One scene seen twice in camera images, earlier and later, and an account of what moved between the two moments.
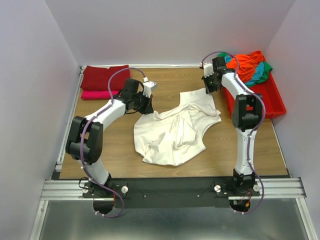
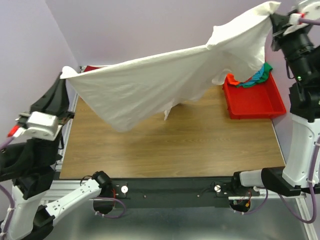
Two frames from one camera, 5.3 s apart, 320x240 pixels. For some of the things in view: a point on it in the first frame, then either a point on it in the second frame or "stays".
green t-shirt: (267, 68) stays
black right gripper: (208, 89) -> (278, 21)
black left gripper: (148, 108) -> (55, 100)
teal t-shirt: (259, 73) stays
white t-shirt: (172, 136) -> (116, 95)
